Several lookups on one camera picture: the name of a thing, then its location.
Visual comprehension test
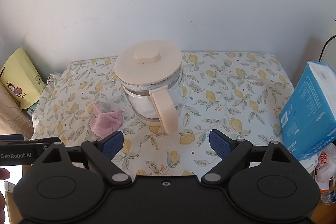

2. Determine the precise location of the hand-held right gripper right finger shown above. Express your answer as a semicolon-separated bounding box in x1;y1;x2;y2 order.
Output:
201;129;296;185

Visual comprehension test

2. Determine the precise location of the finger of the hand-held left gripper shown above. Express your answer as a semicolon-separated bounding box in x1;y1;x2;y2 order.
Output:
0;134;62;147

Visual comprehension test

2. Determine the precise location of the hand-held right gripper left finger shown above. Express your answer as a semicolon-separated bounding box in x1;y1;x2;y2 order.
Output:
39;131;133;186

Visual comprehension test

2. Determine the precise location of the pink grey cleaning cloth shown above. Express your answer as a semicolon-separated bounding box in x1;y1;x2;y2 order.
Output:
90;101;123;139

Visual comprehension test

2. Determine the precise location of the glass pitcher with beige handle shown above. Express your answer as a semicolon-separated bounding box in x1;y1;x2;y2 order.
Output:
117;67;184;134

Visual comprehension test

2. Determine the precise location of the beige round pitcher lid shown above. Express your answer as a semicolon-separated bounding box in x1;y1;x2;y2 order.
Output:
114;40;183;83

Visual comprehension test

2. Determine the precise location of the person's left hand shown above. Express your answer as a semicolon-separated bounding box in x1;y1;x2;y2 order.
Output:
0;168;11;218

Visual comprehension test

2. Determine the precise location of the lemon print tablecloth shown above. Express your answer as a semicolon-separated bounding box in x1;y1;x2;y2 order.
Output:
30;50;319;177

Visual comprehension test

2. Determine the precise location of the yellow paper bag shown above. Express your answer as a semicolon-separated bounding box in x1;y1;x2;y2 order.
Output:
0;47;48;110

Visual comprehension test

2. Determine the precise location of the blue tissue pack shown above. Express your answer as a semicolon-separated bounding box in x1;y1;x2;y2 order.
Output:
279;61;336;161

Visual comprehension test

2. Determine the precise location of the white red printed plastic bag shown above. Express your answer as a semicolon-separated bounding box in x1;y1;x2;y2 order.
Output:
314;144;336;190

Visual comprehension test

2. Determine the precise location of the clear plastic bottle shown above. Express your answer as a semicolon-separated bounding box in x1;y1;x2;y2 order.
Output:
320;189;336;205

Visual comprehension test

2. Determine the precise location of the black cable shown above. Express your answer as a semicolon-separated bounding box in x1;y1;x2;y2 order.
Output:
318;34;336;62

